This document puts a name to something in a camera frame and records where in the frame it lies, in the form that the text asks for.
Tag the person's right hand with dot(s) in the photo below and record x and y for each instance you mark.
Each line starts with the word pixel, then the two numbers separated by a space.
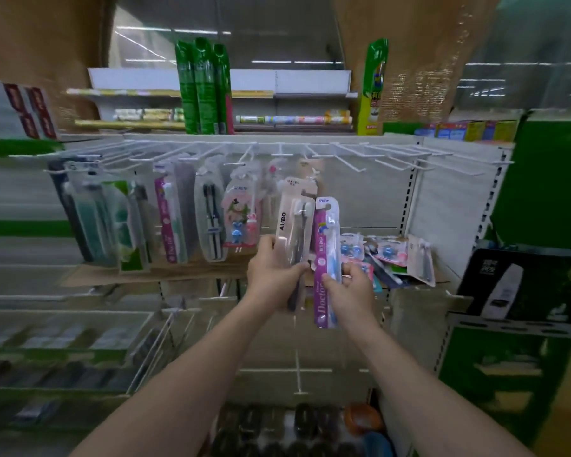
pixel 354 299

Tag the person's left forearm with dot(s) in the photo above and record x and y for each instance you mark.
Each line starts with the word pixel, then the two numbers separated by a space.
pixel 171 399

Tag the row of colourful wrap rolls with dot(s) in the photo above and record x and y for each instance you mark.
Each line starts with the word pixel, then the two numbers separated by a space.
pixel 295 119

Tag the person's left hand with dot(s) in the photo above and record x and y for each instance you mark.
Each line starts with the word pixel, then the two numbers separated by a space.
pixel 271 285

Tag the pink label toothbrush pack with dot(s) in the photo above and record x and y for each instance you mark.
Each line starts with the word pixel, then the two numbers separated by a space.
pixel 169 218
pixel 323 247

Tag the pile of toothbrush packs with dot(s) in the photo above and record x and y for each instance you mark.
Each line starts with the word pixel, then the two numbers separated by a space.
pixel 390 254

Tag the clear green toothbrush pack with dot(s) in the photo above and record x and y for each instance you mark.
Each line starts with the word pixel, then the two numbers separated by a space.
pixel 270 204

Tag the blue round packet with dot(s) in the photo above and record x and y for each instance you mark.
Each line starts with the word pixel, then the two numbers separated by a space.
pixel 377 446

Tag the woven brown column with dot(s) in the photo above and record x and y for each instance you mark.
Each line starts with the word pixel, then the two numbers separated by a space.
pixel 38 47
pixel 418 52

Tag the white shelf unit yellow strips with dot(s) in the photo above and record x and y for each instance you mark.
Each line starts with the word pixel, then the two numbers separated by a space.
pixel 133 78

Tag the clear pink-topped toothbrush pack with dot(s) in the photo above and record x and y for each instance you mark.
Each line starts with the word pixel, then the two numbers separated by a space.
pixel 273 178

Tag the tall green spray can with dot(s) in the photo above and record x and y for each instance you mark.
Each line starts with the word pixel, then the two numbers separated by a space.
pixel 205 90
pixel 188 90

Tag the kids toothbrush pack blue toy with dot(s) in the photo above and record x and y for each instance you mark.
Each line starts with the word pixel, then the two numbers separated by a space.
pixel 240 209

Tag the person's right forearm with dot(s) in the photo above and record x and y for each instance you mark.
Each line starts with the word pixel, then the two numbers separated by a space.
pixel 433 399

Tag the green label toothbrush pack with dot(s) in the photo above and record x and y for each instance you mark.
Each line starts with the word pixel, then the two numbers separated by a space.
pixel 126 228

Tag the brown cardboard tray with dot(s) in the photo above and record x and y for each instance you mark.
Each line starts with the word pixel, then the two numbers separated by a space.
pixel 171 271

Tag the black product box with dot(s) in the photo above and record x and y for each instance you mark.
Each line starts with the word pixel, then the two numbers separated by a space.
pixel 485 276

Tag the orange round object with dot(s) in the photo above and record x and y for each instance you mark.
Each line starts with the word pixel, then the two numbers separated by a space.
pixel 363 418

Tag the green spray can red side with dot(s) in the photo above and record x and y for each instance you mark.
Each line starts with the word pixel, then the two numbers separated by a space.
pixel 223 90

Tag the teal twin toothbrush pack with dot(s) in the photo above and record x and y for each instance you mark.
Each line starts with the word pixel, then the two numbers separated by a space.
pixel 90 218

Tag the green yellow spray can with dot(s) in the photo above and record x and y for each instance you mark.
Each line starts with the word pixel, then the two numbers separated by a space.
pixel 372 90

